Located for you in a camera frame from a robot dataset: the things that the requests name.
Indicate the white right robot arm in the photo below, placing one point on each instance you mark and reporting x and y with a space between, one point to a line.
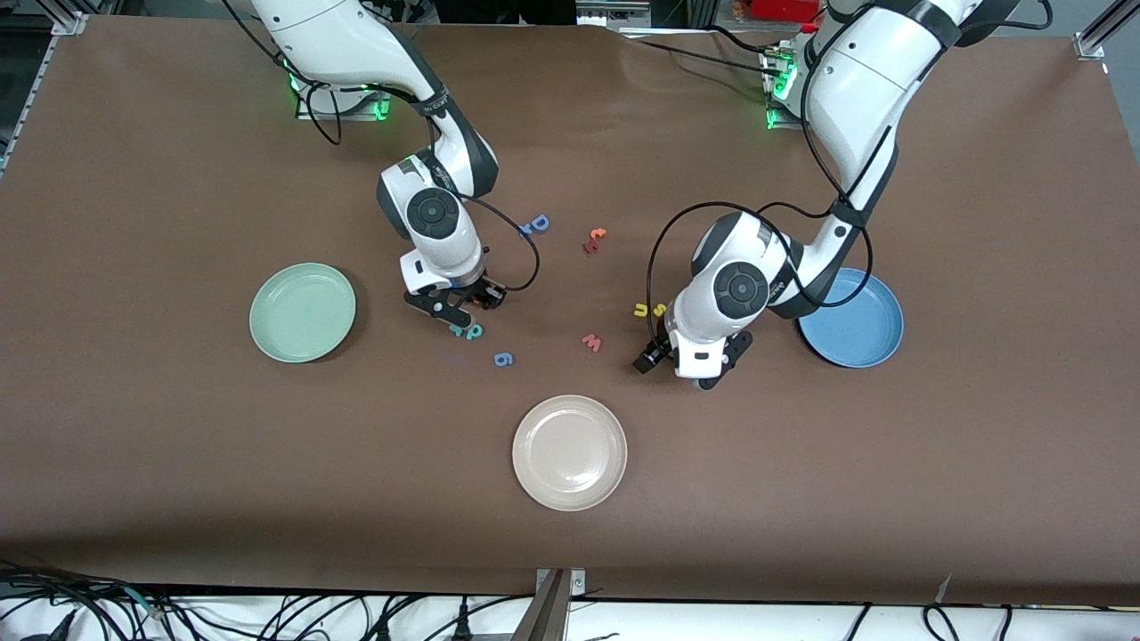
338 36

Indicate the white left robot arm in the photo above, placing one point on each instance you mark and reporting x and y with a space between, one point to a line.
873 80

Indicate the coral foam letter w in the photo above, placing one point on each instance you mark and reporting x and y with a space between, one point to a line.
592 343

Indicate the beige round plate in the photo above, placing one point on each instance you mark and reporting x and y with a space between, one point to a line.
570 454

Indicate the mint green round plate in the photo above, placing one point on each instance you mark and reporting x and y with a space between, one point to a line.
303 312

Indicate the blue round plate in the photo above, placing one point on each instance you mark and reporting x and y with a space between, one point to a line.
864 334

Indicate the brown table cover sheet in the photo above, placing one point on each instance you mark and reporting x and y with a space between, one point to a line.
178 463

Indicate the red box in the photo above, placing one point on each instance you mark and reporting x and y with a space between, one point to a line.
775 9

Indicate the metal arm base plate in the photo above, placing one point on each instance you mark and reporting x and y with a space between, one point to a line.
777 120
385 105

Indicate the metal table clamp bracket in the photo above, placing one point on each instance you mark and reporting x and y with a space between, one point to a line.
557 588

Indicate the aluminium corner bracket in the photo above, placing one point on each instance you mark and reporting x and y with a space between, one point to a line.
69 24
1091 46

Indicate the aluminium table edge rail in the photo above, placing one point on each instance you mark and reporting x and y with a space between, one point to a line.
37 78

